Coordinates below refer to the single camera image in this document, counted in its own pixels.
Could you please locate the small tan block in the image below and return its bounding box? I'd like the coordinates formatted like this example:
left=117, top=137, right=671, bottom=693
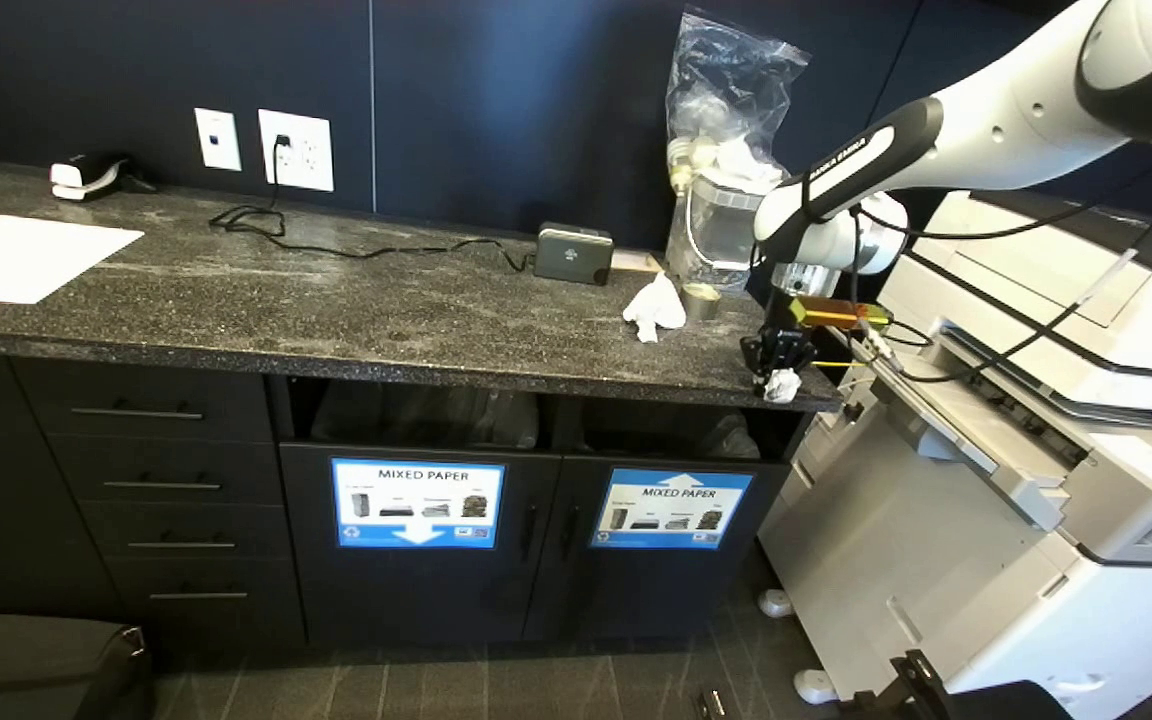
left=607, top=250, right=669, bottom=281

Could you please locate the white office printer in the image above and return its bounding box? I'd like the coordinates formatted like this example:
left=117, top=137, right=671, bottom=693
left=757, top=185, right=1152, bottom=720

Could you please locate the blue sign with down arrow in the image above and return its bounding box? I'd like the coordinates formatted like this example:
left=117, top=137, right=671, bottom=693
left=330, top=453, right=512, bottom=555

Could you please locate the yellow camera mount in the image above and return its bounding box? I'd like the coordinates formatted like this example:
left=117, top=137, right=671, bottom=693
left=787, top=292, right=897, bottom=333

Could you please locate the black adapter box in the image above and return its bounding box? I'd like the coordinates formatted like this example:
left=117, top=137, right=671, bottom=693
left=530, top=222, right=620, bottom=289

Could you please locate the white printed tissue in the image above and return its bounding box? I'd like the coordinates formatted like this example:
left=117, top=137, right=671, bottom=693
left=762, top=370, right=808, bottom=408

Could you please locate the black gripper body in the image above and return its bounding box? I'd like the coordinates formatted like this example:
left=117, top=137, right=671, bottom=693
left=736, top=322, right=824, bottom=382

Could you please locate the black drawer handle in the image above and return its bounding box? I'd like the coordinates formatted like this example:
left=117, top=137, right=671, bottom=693
left=126, top=536, right=241, bottom=555
left=99, top=474, right=224, bottom=495
left=143, top=583, right=258, bottom=610
left=66, top=404, right=210, bottom=425

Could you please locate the thin black power cable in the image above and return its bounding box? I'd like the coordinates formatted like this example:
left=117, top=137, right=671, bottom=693
left=205, top=201, right=539, bottom=274

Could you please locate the small white wall plate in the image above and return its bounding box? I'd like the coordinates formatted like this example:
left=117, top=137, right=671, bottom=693
left=193, top=106, right=249, bottom=177

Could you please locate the blue sign with up arrow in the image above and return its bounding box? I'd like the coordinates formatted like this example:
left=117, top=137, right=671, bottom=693
left=590, top=464, right=757, bottom=555

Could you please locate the clear plastic bucket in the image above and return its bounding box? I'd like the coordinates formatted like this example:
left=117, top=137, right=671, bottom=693
left=665, top=166, right=798, bottom=292

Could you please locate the black drawer cabinet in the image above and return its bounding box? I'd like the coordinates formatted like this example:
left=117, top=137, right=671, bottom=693
left=9, top=358, right=309, bottom=648

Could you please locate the white wall outlet plate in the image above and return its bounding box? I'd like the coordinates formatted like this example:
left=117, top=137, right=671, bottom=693
left=253, top=106, right=342, bottom=197

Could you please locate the plain black cabinet door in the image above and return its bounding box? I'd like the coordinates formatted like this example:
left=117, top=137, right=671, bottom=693
left=0, top=348, right=119, bottom=622

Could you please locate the plain white tissue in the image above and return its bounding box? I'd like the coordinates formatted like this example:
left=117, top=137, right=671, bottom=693
left=620, top=270, right=693, bottom=348

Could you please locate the white paper sheet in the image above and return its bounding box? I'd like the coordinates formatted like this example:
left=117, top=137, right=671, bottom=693
left=0, top=213, right=148, bottom=307

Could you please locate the black tripod clamp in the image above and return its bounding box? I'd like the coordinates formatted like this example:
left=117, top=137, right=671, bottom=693
left=852, top=644, right=957, bottom=720

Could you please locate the small metal cup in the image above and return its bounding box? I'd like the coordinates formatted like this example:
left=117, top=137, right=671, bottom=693
left=681, top=281, right=727, bottom=325

